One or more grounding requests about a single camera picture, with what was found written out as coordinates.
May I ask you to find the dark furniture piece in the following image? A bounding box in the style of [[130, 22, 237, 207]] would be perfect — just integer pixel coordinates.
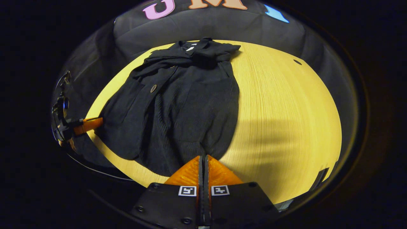
[[313, 168, 329, 191]]

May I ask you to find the black button-up garment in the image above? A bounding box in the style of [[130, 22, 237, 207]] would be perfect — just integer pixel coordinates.
[[94, 38, 241, 177]]

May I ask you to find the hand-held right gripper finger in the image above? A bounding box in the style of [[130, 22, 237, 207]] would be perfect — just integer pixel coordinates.
[[132, 155, 203, 229], [203, 155, 279, 228]]

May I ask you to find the black backdrop cloth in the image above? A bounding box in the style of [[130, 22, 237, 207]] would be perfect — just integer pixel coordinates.
[[52, 0, 360, 169]]

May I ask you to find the thin black cable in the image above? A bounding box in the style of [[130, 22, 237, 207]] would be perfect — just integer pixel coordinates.
[[67, 153, 134, 182]]

